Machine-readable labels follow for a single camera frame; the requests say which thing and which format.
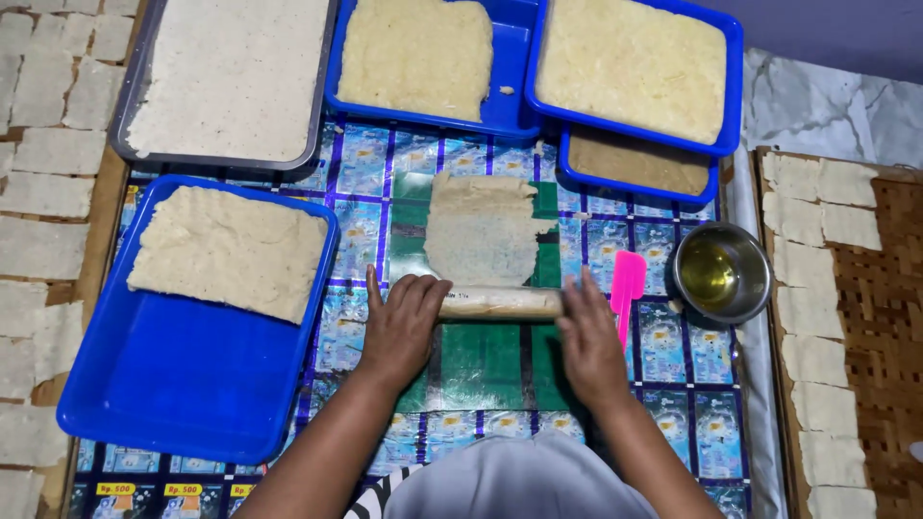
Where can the person's right hand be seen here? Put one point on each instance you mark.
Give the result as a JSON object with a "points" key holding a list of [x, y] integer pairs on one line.
{"points": [[595, 353]]}

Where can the person's left hand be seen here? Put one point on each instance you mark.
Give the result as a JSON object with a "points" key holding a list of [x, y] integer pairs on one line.
{"points": [[398, 331]]}

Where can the person's right fingers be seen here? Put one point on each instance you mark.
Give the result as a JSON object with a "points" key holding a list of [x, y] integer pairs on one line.
{"points": [[582, 299]]}

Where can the white pipe rolling pin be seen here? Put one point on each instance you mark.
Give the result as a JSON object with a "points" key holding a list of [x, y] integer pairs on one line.
{"points": [[501, 303]]}

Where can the pink silicone spatula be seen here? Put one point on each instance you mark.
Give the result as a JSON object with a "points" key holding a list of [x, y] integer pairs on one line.
{"points": [[626, 285]]}

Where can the green plastic sheet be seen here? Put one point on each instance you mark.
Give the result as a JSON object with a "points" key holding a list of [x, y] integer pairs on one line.
{"points": [[479, 364]]}

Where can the flattened thin dough sheet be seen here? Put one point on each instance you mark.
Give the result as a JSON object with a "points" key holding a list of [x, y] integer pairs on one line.
{"points": [[479, 231]]}

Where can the blue printed sachet mat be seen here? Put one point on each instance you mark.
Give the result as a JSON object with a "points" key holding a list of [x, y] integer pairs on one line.
{"points": [[670, 404]]}

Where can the steel bowl of oil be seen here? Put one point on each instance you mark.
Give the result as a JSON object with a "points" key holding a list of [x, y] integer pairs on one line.
{"points": [[721, 272]]}

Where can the brown dough slab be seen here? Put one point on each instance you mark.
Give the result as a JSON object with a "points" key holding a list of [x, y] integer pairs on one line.
{"points": [[634, 162]]}

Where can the person's grey clothing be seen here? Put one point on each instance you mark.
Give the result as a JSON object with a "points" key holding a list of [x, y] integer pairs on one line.
{"points": [[515, 479]]}

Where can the white plastic underlay sheet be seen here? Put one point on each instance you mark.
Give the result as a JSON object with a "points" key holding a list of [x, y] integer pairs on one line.
{"points": [[757, 404]]}

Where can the yellowish dough slab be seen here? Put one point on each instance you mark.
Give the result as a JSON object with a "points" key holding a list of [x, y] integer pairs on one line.
{"points": [[631, 68], [415, 58]]}

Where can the rows of cut dough rectangles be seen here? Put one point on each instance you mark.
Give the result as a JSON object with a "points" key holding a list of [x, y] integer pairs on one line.
{"points": [[818, 360], [43, 194]]}

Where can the woven bamboo drying tray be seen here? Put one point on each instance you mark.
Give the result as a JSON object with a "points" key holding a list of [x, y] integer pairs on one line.
{"points": [[890, 303], [101, 231]]}

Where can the pale speckled dough slab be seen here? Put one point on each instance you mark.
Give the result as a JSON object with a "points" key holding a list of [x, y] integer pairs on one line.
{"points": [[227, 249]]}

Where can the large blue plastic tray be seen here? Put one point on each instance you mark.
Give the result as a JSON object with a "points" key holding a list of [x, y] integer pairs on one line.
{"points": [[180, 382]]}

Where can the white dough slab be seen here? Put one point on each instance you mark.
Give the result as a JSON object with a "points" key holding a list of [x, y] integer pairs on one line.
{"points": [[227, 79]]}

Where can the grey metal baking tray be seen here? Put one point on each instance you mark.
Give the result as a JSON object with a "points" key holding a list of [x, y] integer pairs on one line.
{"points": [[124, 108]]}

